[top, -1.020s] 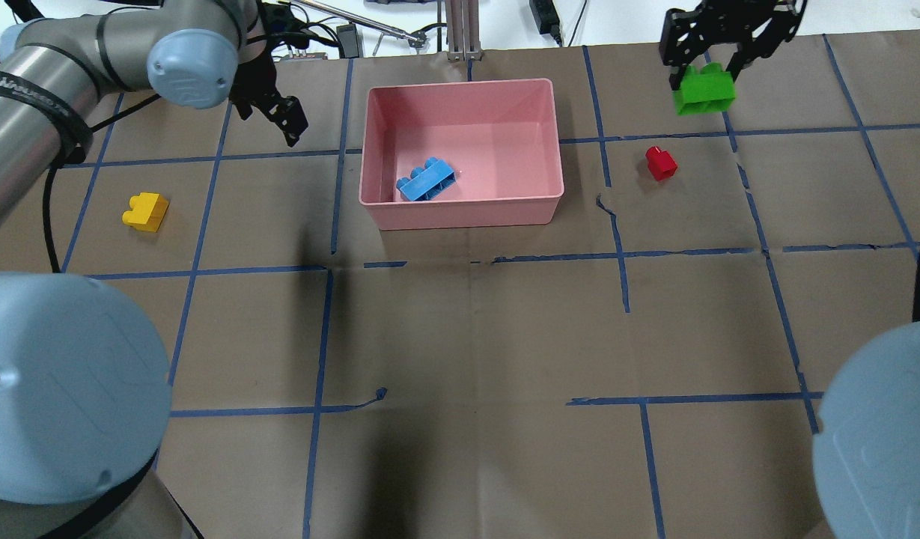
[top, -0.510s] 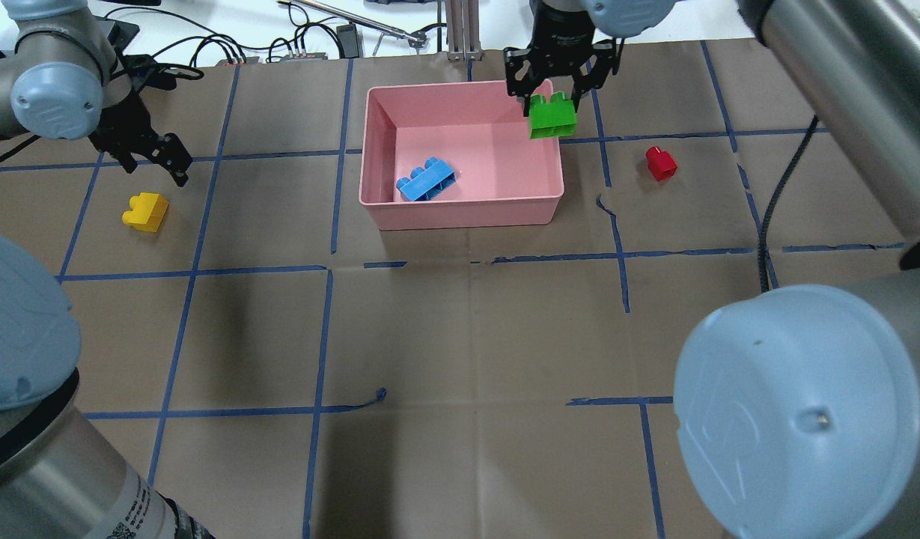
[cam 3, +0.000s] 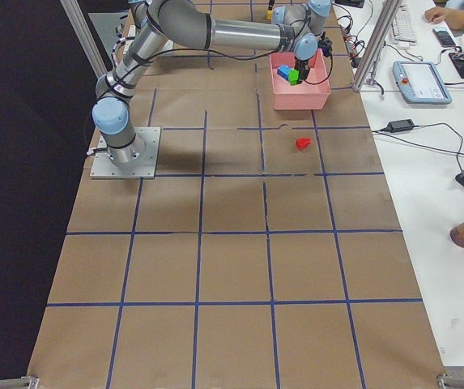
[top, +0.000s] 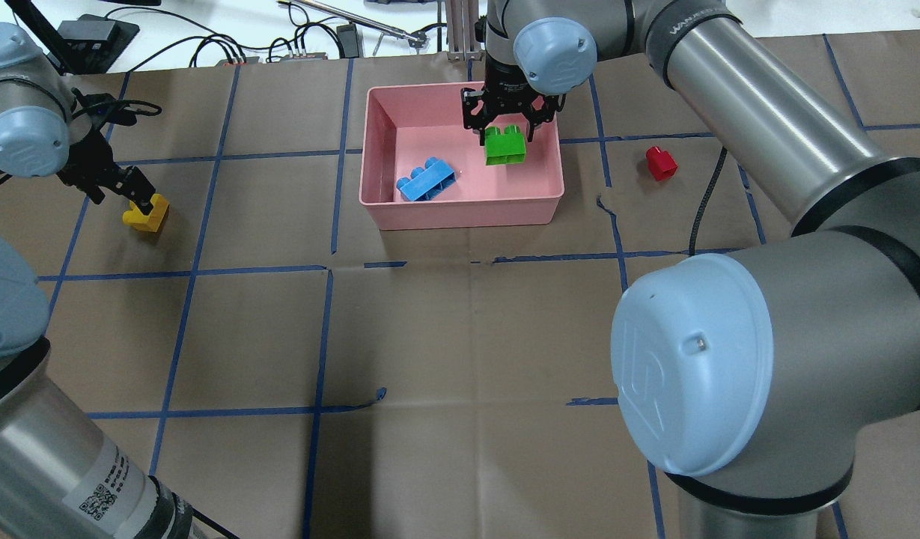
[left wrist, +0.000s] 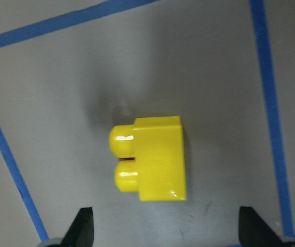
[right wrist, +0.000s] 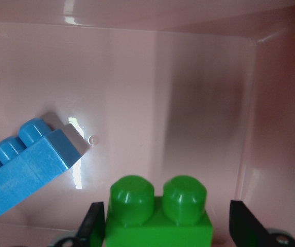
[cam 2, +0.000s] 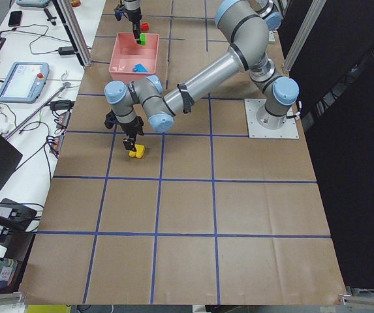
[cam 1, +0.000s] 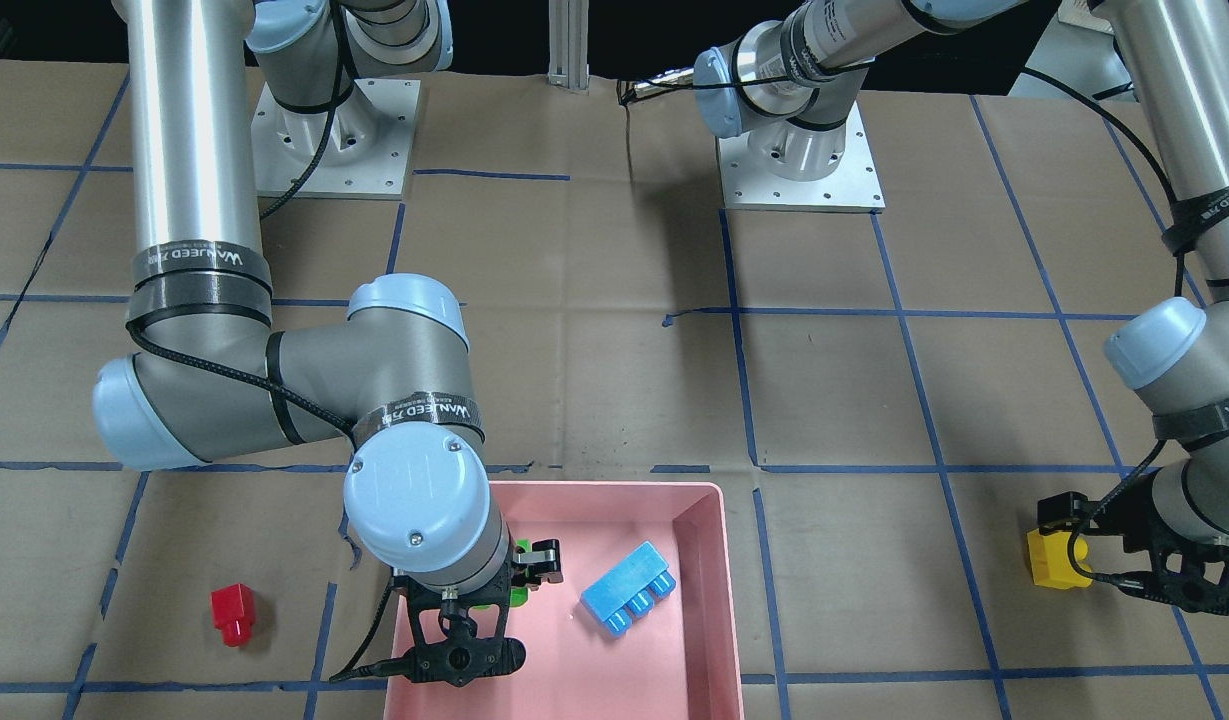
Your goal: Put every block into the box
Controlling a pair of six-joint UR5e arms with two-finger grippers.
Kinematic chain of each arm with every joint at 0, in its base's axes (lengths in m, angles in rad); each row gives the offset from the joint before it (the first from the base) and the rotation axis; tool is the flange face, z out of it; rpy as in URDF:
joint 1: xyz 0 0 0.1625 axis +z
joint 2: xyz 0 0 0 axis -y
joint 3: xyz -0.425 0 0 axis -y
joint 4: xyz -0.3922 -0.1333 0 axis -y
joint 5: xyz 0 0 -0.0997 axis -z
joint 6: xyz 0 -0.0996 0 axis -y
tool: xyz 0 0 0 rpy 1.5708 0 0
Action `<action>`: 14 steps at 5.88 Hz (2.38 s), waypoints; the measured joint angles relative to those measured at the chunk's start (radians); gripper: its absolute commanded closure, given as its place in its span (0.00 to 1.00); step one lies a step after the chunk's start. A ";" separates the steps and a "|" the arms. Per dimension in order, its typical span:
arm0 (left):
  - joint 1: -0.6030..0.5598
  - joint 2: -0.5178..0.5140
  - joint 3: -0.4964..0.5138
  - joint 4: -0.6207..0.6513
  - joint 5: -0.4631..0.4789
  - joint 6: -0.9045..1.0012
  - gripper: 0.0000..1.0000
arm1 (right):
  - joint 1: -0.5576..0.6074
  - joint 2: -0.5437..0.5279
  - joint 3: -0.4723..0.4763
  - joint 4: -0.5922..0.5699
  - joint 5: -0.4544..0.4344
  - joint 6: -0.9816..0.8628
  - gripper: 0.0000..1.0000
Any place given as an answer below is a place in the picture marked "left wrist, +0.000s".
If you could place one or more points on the yellow toy block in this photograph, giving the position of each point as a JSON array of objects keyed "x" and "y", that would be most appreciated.
[{"x": 151, "y": 158}]

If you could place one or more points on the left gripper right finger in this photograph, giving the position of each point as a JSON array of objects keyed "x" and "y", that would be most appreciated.
[{"x": 254, "y": 231}]

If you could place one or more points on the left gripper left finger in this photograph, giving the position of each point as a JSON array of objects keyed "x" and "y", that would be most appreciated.
[{"x": 81, "y": 231}]

